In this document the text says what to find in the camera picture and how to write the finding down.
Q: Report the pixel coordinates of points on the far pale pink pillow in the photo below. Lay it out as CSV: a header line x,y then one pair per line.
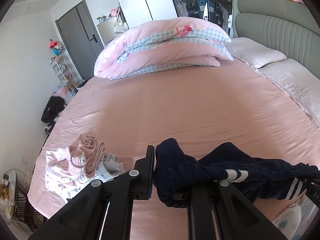
x,y
253,53

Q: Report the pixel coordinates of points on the red blue plush toy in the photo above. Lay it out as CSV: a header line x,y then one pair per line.
x,y
55,47

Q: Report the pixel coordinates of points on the pink checkered folded duvet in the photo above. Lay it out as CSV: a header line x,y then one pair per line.
x,y
162,45

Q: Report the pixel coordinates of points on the white patterned pajama clothing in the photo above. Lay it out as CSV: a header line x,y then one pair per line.
x,y
296,218

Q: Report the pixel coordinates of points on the grey upholstered headboard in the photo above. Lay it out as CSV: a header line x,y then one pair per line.
x,y
286,26

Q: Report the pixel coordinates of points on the grey door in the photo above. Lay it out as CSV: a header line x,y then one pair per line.
x,y
80,38

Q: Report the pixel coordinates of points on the black wire basket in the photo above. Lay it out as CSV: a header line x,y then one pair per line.
x,y
17,203

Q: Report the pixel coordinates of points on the black bag on floor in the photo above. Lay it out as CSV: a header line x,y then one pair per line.
x,y
54,107

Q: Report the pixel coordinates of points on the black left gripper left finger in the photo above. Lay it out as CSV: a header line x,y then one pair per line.
x,y
102,210

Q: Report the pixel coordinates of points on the dark glass wardrobe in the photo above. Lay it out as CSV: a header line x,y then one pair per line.
x,y
215,11

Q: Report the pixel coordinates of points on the pale pink pillow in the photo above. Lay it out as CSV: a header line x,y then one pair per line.
x,y
253,53
297,82

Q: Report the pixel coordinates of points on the pile of small clothes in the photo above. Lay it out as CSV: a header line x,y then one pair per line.
x,y
71,169

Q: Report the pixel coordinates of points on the near pale pink pillow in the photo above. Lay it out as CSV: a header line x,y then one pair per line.
x,y
297,82

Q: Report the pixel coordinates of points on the navy striped track pants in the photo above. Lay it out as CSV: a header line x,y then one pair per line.
x,y
177,174

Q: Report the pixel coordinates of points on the white wire shelf rack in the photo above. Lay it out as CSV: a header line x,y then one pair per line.
x,y
63,73

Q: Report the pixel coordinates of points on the pink bed sheet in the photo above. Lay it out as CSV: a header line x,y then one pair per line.
x,y
201,107

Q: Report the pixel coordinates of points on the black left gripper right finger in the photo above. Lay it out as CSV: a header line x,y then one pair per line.
x,y
222,212

